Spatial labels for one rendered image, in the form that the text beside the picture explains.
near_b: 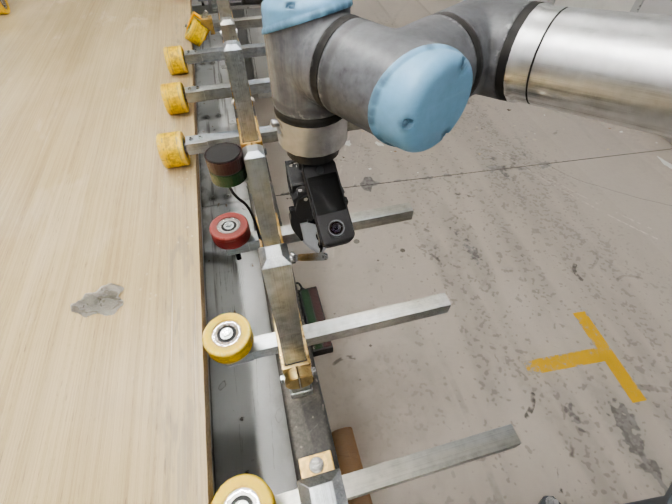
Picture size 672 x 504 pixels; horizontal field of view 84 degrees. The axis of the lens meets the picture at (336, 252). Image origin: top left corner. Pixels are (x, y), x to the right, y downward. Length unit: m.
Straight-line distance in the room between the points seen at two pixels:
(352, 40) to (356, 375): 1.36
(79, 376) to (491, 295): 1.62
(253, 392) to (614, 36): 0.84
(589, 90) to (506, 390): 1.40
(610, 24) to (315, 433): 0.72
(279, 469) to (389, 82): 0.74
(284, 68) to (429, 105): 0.16
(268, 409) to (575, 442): 1.19
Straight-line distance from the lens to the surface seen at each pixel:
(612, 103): 0.41
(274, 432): 0.88
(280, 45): 0.42
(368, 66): 0.35
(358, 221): 0.85
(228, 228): 0.80
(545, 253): 2.18
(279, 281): 0.46
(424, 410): 1.57
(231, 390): 0.93
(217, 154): 0.65
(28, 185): 1.13
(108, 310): 0.77
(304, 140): 0.46
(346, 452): 1.42
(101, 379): 0.71
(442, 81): 0.34
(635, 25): 0.42
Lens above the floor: 1.47
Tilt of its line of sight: 50 degrees down
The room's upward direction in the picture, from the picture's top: straight up
